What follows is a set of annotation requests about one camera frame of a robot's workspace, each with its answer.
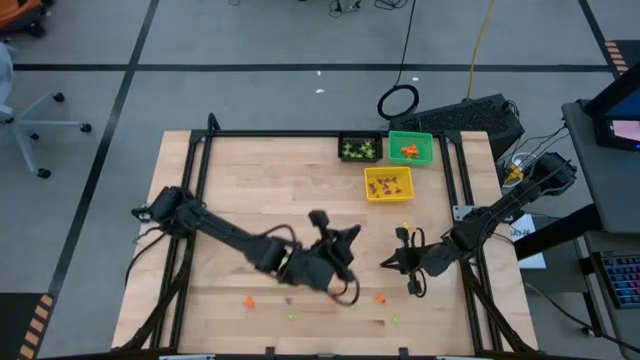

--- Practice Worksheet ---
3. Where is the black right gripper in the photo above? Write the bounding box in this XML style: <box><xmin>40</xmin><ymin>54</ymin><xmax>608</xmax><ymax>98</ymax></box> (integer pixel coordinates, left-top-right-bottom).
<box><xmin>379</xmin><ymin>225</ymin><xmax>459</xmax><ymax>297</ymax></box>

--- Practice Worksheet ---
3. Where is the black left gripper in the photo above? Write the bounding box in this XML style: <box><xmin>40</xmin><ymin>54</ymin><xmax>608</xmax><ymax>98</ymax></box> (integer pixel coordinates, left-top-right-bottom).
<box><xmin>277</xmin><ymin>209</ymin><xmax>363</xmax><ymax>296</ymax></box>

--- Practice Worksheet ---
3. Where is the yellow plastic basket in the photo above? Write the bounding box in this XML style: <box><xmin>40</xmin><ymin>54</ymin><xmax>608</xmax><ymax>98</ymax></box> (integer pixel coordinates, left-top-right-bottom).
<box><xmin>363</xmin><ymin>166</ymin><xmax>415</xmax><ymax>203</ymax></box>

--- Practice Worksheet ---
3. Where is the black plastic basket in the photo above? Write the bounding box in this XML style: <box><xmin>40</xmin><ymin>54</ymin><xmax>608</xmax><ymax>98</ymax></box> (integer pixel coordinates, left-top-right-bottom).
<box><xmin>337</xmin><ymin>130</ymin><xmax>385</xmax><ymax>164</ymax></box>

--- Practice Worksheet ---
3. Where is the green plastic basket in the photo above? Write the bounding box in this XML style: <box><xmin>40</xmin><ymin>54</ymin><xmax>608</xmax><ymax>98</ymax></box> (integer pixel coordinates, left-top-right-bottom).
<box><xmin>387</xmin><ymin>130</ymin><xmax>435</xmax><ymax>167</ymax></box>

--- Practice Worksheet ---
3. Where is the white paper sheet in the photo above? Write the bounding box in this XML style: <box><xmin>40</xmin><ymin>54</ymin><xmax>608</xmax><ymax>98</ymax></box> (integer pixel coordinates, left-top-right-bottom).
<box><xmin>509</xmin><ymin>215</ymin><xmax>547</xmax><ymax>270</ymax></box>

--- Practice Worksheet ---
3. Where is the black computer tower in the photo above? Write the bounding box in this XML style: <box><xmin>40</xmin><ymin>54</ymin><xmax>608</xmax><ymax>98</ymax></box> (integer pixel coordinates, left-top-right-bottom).
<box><xmin>388</xmin><ymin>93</ymin><xmax>526</xmax><ymax>161</ymax></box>

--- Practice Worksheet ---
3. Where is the black desk support beam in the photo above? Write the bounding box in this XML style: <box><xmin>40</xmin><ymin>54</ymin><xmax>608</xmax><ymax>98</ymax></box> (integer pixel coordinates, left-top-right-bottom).
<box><xmin>513</xmin><ymin>203</ymin><xmax>604</xmax><ymax>261</ymax></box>

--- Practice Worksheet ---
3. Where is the grey side desk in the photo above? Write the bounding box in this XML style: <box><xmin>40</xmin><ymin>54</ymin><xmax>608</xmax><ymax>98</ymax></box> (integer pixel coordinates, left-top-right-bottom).
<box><xmin>561</xmin><ymin>98</ymin><xmax>640</xmax><ymax>236</ymax></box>

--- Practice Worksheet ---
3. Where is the backlit keyboard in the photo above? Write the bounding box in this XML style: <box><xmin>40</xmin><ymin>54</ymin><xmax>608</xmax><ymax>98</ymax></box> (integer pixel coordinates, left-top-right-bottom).
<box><xmin>597</xmin><ymin>249</ymin><xmax>640</xmax><ymax>310</ymax></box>

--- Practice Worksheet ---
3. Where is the grey keyboard desk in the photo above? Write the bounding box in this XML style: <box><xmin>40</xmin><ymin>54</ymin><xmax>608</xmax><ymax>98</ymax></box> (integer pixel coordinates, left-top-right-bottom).
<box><xmin>574</xmin><ymin>230</ymin><xmax>640</xmax><ymax>360</ymax></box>

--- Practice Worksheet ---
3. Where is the black monitor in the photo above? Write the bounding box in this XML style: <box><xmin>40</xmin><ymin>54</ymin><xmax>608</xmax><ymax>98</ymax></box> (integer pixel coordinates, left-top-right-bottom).
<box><xmin>582</xmin><ymin>62</ymin><xmax>640</xmax><ymax>152</ymax></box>

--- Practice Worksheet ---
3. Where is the black orange-striped floor mat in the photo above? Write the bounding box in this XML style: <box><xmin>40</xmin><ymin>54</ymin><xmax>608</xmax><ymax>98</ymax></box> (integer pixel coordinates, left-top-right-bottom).
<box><xmin>0</xmin><ymin>292</ymin><xmax>55</xmax><ymax>360</ymax></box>
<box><xmin>602</xmin><ymin>38</ymin><xmax>640</xmax><ymax>77</ymax></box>

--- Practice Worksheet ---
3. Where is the white office chair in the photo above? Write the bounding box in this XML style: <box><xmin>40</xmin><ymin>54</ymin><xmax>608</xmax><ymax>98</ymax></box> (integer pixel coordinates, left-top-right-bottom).
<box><xmin>0</xmin><ymin>42</ymin><xmax>94</xmax><ymax>180</ymax></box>

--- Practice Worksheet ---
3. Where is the orange chair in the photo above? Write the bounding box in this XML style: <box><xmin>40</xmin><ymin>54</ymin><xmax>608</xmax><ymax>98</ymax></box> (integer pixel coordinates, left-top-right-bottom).
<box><xmin>0</xmin><ymin>0</ymin><xmax>51</xmax><ymax>39</ymax></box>

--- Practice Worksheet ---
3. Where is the black hanging cable with coil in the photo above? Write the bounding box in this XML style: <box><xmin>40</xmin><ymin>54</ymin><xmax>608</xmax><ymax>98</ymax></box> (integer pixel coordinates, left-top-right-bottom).
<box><xmin>376</xmin><ymin>0</ymin><xmax>421</xmax><ymax>121</ymax></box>

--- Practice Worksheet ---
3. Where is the black cable bundle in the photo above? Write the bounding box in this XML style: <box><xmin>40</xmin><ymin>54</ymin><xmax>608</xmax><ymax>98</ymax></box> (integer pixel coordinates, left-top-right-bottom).
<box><xmin>327</xmin><ymin>0</ymin><xmax>401</xmax><ymax>19</ymax></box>

